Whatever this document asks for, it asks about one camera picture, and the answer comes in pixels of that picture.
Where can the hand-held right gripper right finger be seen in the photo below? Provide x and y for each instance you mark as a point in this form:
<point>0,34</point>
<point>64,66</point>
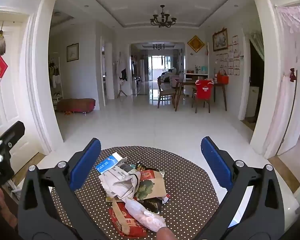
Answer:
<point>216,166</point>

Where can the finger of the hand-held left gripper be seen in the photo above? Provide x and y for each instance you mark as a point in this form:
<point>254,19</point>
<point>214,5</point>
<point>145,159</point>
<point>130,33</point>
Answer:
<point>13,131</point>

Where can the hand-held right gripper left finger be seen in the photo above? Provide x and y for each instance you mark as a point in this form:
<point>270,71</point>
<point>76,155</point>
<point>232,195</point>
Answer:
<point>86,166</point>

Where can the person's left hand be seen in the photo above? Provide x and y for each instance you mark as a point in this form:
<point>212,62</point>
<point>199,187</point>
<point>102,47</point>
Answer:
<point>0,196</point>

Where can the blue and white carton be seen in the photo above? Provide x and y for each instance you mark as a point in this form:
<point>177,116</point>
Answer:
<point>107,165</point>

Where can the crumpled newspaper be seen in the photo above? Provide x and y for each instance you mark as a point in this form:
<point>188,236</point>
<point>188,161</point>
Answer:
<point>117,183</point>

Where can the brown polka dot tablecloth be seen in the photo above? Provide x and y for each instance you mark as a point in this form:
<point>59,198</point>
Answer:
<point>187,205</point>

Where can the black and gold wrapper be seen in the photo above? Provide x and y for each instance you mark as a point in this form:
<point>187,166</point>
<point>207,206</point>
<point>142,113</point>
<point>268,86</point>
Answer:
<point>140,167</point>

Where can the small red white wrapper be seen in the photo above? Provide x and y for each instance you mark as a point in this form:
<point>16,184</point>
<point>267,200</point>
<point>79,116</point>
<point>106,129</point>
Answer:
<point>167,199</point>

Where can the brown paper bag red print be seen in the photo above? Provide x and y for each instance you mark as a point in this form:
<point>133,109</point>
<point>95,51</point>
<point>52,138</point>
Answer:
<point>158,182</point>

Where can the red upholstered bench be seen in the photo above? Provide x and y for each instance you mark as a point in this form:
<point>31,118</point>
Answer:
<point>76,105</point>

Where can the red snack packet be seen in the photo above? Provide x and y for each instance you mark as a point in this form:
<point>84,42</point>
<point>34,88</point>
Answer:
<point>118,220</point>

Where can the wooden chair with shirt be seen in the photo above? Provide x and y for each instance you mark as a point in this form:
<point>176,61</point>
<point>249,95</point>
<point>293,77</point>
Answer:
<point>202,103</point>

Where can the white coat rack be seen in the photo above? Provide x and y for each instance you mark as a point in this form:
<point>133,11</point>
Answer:
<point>56,80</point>

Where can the black plastic wrapper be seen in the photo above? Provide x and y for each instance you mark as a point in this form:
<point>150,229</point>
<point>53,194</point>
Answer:
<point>152,205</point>

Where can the clear plastic bag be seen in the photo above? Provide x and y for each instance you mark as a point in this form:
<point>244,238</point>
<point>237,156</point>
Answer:
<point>145,216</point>

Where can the wooden tripod stand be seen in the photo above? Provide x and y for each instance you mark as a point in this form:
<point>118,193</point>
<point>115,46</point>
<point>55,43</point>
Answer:
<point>121,87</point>

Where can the red gift bag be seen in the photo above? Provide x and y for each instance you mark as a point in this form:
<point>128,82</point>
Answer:
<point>222,78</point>

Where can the wooden dining chair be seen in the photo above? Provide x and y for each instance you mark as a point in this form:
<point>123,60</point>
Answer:
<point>165,93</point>

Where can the wooden dining table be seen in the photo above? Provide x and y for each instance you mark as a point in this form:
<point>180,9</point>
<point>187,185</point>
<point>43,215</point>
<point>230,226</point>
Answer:
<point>187,81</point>

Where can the teal box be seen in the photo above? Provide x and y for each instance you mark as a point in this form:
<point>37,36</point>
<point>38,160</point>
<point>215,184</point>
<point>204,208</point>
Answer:
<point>204,69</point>

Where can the pale framed picture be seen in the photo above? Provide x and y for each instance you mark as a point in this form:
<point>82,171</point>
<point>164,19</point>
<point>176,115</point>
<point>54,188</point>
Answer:
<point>72,52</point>

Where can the dark red hanging ornament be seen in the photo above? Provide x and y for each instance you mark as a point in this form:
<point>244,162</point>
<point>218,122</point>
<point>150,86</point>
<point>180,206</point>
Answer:
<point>293,75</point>

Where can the gold framed painting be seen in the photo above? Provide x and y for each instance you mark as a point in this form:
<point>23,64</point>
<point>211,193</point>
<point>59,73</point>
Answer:
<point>220,40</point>

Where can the green door curtain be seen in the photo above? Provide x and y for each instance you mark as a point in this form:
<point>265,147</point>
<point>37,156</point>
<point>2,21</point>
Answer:
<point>257,43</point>

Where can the small black chandelier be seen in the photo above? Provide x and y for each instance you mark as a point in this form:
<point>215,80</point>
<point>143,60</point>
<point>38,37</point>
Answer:
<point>158,47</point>

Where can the white lace curtain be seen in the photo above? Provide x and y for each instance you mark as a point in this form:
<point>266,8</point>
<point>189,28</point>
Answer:
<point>290,55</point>

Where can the large black chandelier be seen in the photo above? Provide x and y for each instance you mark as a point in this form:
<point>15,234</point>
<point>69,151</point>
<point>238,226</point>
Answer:
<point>163,20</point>

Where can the group of wall certificates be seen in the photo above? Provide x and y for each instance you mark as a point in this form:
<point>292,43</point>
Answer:
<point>230,62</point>

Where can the gold diamond wall decoration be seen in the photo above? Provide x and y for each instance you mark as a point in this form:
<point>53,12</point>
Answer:
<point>195,44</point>

